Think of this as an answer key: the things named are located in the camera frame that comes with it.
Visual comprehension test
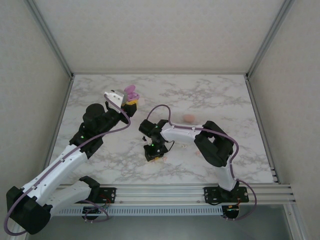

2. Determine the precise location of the purple earbud charging case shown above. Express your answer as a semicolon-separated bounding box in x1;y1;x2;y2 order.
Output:
124;84;140;103

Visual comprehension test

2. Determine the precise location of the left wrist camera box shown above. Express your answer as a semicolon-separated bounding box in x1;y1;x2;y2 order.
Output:
103;89;126;108

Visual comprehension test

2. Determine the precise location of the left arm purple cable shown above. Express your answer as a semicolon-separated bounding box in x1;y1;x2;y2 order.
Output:
4;96;132;236

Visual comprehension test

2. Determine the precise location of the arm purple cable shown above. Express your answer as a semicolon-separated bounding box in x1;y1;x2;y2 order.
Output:
146;104;258;222
4;96;132;236

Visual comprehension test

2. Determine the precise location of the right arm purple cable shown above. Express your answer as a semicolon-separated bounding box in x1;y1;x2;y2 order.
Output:
146;104;258;222

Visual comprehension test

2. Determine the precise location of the left aluminium side rail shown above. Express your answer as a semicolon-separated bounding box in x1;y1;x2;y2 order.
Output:
47;74;76;161

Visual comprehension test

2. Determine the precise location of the aluminium side rail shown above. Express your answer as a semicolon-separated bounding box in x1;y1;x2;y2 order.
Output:
47;74;76;161
245;74;280;185

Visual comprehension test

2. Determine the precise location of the aluminium table edge rail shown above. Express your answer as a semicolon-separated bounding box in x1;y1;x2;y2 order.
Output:
49;184;297;206

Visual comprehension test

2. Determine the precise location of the grey slotted cable duct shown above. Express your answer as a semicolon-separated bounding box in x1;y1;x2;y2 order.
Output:
51;206;223;216

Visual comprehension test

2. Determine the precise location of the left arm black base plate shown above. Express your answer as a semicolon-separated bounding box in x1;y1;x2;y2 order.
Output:
69;186;117;204

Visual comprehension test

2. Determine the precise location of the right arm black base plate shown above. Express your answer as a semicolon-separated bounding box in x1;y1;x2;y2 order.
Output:
203;186;250;204

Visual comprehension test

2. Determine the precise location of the left aluminium frame post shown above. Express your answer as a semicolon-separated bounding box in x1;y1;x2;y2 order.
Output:
24;0;75;81

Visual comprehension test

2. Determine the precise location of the aluminium frame post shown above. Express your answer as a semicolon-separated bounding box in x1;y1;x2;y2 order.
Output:
24;0;75;81
246;0;297;81

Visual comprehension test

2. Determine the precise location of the right aluminium side rail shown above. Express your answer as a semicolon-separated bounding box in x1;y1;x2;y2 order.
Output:
245;74;280;185

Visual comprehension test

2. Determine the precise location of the right aluminium frame post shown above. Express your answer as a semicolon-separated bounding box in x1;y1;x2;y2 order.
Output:
246;0;297;81

